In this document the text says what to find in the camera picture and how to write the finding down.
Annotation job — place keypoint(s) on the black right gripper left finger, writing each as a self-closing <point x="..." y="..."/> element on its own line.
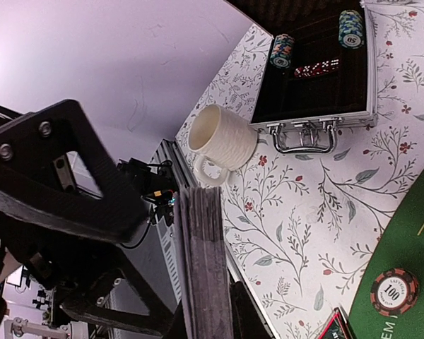
<point x="160" y="318"/>

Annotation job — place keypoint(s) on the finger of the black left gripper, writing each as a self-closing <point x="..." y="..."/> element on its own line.
<point x="86" y="304"/>
<point x="56" y="173"/>

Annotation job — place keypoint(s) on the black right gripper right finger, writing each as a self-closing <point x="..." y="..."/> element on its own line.
<point x="246" y="322"/>

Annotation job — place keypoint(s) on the red black poker chip stack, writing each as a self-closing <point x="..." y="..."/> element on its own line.
<point x="394" y="292"/>

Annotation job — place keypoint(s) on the white floral tablecloth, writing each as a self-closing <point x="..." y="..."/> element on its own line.
<point x="302" y="228"/>

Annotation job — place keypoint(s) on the green round poker mat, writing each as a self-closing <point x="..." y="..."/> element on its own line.
<point x="401" y="246"/>

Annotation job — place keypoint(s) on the cream ceramic mug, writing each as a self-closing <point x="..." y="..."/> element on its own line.
<point x="222" y="141"/>

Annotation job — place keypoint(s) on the front poker chip stack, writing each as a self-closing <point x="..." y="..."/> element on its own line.
<point x="281" y="52"/>

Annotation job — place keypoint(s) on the red white dice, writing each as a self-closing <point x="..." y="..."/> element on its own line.
<point x="318" y="69"/>

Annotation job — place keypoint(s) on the rear poker chip stack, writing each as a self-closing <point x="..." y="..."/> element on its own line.
<point x="350" y="32"/>

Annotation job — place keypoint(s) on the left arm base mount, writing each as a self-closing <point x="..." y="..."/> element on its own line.
<point x="156" y="184"/>

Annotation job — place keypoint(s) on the aluminium frame rail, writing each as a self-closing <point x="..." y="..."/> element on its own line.
<point x="169" y="153"/>

